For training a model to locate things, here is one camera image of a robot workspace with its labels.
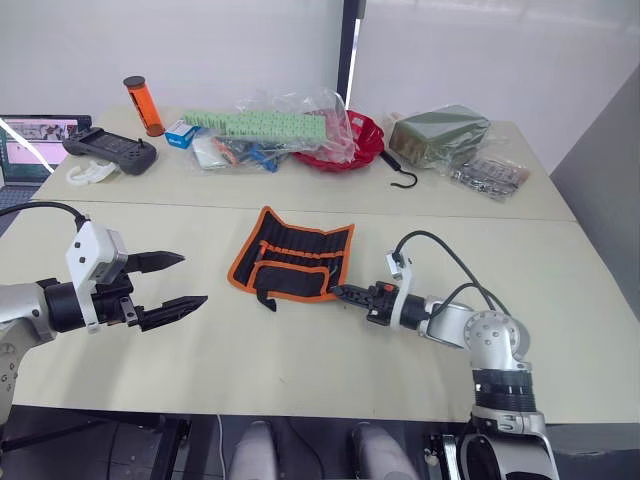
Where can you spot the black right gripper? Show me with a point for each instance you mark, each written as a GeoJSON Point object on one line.
{"type": "Point", "coordinates": [382, 305]}

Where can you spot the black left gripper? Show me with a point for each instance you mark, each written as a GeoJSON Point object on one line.
{"type": "Point", "coordinates": [112, 300]}

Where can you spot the thin metal tweezers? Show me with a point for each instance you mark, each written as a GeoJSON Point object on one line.
{"type": "Point", "coordinates": [334, 273]}

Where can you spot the black orange-trimmed tool roll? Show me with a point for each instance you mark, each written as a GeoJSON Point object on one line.
{"type": "Point", "coordinates": [295, 250]}

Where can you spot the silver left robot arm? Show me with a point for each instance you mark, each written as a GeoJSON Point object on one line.
{"type": "Point", "coordinates": [20, 302]}

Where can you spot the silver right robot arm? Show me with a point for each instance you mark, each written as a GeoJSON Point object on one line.
{"type": "Point", "coordinates": [492, 335]}

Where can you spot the black hook tool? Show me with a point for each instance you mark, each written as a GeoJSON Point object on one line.
{"type": "Point", "coordinates": [396, 166]}

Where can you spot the orange black tool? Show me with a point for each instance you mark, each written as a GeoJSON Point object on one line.
{"type": "Point", "coordinates": [225, 150]}

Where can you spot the blue tool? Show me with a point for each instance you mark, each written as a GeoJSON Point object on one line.
{"type": "Point", "coordinates": [260, 152]}

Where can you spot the white plastic clip part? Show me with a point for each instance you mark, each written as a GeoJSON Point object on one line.
{"type": "Point", "coordinates": [82, 177]}

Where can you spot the white flat pouch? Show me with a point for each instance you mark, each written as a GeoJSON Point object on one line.
{"type": "Point", "coordinates": [207, 155]}

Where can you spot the dark grey handheld controller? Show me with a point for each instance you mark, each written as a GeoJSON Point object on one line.
{"type": "Point", "coordinates": [110, 147]}

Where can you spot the small blue white box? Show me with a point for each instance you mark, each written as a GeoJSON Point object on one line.
{"type": "Point", "coordinates": [179, 135]}

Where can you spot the grey rounded shape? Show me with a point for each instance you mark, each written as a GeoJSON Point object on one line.
{"type": "Point", "coordinates": [380, 450]}
{"type": "Point", "coordinates": [252, 450]}

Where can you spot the bag of small metal parts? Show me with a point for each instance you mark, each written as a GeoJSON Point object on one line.
{"type": "Point", "coordinates": [487, 177]}

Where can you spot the orange tube with black cap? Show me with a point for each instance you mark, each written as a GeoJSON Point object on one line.
{"type": "Point", "coordinates": [145, 107]}

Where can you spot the olive green wrapped block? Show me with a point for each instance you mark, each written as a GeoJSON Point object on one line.
{"type": "Point", "coordinates": [435, 132]}

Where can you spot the long light green block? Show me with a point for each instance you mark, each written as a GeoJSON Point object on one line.
{"type": "Point", "coordinates": [260, 125]}

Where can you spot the open laptop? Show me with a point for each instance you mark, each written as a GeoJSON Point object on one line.
{"type": "Point", "coordinates": [30, 145]}

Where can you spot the clear plastic bag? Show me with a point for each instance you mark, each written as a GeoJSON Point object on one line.
{"type": "Point", "coordinates": [320, 102]}

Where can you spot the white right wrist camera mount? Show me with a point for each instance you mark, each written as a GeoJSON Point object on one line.
{"type": "Point", "coordinates": [395, 265]}

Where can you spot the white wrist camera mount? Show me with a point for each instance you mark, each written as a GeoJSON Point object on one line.
{"type": "Point", "coordinates": [87, 250]}
{"type": "Point", "coordinates": [395, 265]}

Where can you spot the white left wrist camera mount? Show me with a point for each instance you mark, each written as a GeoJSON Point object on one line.
{"type": "Point", "coordinates": [87, 250]}

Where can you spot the black frame under table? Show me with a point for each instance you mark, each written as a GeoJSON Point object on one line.
{"type": "Point", "coordinates": [125, 445]}

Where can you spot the dark vertical wall post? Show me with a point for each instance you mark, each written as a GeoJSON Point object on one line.
{"type": "Point", "coordinates": [350, 50]}

